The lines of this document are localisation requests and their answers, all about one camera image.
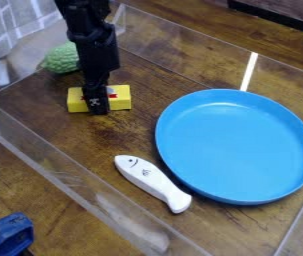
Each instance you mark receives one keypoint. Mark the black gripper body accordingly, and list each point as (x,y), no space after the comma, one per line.
(93,36)

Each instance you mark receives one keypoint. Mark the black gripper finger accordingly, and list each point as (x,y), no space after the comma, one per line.
(96,99)

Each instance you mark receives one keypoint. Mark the yellow brick with cow label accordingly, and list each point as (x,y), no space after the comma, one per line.
(119,99)

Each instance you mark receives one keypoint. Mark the blue round tray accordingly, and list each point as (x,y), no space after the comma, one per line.
(232,145)

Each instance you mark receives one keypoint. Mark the green bumpy toy gourd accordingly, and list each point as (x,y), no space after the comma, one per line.
(61,59)

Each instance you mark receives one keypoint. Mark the grey checkered cloth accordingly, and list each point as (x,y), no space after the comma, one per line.
(21,18)

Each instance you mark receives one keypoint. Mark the white wooden toy fish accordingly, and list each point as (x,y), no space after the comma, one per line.
(148,178)

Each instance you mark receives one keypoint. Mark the clear acrylic enclosure wall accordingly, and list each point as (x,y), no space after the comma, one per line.
(180,46)

